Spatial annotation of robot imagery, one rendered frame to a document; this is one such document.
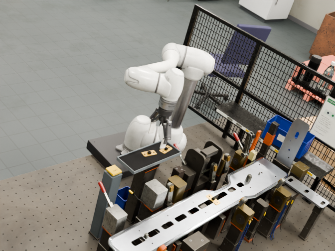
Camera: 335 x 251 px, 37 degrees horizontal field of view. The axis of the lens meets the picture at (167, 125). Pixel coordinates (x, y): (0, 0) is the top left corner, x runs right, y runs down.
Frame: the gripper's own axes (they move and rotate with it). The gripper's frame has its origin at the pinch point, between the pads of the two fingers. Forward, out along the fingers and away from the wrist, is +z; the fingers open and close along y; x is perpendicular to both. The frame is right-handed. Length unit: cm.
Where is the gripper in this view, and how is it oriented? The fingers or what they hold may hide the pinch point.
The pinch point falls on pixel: (156, 138)
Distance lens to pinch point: 262.4
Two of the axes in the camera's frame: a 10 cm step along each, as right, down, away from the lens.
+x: 8.5, -0.7, 5.2
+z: -2.5, 8.2, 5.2
